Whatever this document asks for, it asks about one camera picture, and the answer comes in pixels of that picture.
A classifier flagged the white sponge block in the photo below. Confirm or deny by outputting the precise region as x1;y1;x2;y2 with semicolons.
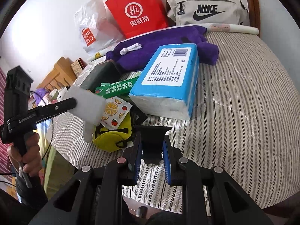
64;86;106;126

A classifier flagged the yellow pouch with black straps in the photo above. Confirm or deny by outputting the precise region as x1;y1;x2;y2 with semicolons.
92;113;132;153

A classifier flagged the green fruit snack packet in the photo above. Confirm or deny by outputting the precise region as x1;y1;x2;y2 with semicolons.
94;76;139;99

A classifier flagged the fruit print wet wipe sachet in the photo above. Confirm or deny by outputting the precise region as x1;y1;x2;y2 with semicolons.
101;97;132;130

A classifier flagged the blue tissue pack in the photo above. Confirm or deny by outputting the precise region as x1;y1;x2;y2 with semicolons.
129;43;199;120

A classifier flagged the small white cloth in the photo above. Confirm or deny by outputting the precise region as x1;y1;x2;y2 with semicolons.
120;43;142;56

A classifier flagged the person's left hand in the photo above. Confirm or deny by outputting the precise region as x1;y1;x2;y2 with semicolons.
7;132;42;177

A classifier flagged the white spotted plush toy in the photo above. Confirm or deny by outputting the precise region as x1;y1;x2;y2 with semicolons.
49;86;70;103

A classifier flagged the purple plush toy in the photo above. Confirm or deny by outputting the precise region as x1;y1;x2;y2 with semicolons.
33;88;51;106

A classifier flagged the wooden chair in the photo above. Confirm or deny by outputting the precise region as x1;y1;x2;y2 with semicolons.
37;57;77;92

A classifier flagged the patterned brown book box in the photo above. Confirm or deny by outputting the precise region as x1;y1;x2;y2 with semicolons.
71;58;87;78

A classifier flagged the dark green tea tin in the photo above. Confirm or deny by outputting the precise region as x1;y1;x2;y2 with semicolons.
79;60;122;92

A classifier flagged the striped quilted bed cover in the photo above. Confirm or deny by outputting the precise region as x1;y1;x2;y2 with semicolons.
45;31;300;215

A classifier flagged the white Miniso plastic bag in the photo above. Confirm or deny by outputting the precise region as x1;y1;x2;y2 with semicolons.
74;0;125;56

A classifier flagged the purple fleece towel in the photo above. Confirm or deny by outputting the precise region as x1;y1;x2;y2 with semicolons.
105;25;220;72

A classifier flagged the red Haidilao paper bag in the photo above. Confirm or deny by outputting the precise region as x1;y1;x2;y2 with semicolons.
105;0;168;39

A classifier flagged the beige Nike waist bag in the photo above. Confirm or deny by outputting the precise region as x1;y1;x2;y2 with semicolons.
166;0;248;26

